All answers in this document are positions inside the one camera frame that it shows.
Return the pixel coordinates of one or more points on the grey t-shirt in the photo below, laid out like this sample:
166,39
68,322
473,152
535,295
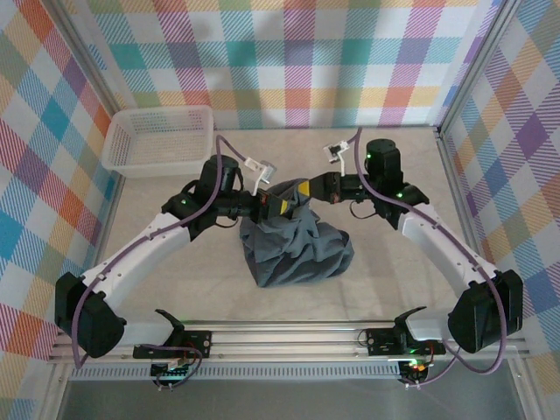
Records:
297,258

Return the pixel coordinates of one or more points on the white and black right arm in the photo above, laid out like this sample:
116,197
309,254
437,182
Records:
442,249

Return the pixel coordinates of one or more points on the white perforated plastic basket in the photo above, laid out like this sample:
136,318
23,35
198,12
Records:
157,140

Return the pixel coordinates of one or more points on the circuit board with green lights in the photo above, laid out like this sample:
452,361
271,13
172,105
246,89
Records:
172,371

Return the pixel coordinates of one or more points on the circuit board with orange part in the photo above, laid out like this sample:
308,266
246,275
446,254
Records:
415,369

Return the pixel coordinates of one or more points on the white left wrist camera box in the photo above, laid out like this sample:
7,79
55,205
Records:
266,171

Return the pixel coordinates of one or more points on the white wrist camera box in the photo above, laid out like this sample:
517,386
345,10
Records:
266,171
334,151

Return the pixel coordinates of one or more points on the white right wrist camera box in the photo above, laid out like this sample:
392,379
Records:
334,151

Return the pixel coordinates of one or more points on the aluminium side rail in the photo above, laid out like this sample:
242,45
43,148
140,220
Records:
100,245
461,197

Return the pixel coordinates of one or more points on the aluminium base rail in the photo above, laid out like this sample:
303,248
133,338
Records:
284,343

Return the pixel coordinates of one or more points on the aluminium frame post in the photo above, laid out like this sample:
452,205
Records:
475,65
89,65

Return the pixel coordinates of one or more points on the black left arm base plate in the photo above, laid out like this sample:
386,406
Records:
197,341

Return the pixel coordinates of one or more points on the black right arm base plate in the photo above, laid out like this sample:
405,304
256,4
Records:
380,343

